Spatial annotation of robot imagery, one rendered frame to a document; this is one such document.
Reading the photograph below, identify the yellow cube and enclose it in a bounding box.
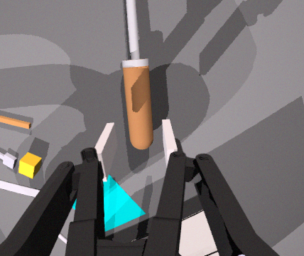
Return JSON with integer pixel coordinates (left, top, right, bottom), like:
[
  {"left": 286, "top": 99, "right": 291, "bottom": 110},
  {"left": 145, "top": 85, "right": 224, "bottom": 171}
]
[{"left": 18, "top": 153, "right": 42, "bottom": 178}]

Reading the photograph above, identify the teal square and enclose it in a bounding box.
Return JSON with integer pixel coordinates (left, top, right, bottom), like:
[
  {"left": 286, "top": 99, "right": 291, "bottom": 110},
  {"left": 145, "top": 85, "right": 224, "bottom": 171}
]
[{"left": 103, "top": 175, "right": 146, "bottom": 231}]

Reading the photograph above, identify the orange flat bar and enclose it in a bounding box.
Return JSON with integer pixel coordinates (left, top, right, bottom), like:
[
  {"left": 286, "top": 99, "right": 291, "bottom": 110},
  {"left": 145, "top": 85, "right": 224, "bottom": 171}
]
[{"left": 0, "top": 115, "right": 31, "bottom": 129}]

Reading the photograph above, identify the white flat bar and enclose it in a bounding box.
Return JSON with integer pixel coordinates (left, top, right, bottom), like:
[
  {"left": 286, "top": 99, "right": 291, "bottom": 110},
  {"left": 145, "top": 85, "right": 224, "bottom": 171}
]
[{"left": 0, "top": 181, "right": 40, "bottom": 197}]

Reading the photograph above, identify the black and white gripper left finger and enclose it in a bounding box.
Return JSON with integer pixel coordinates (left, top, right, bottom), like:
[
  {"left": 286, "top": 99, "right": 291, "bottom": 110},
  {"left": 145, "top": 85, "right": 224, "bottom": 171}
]
[{"left": 0, "top": 123, "right": 117, "bottom": 256}]

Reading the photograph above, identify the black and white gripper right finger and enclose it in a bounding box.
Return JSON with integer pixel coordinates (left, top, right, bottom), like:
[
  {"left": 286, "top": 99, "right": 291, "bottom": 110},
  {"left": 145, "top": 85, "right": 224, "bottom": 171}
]
[{"left": 143, "top": 119, "right": 280, "bottom": 256}]

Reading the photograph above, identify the white combination wrench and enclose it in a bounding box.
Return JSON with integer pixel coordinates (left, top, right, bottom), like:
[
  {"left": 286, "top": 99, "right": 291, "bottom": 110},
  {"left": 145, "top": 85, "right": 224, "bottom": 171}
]
[{"left": 0, "top": 152, "right": 17, "bottom": 169}]

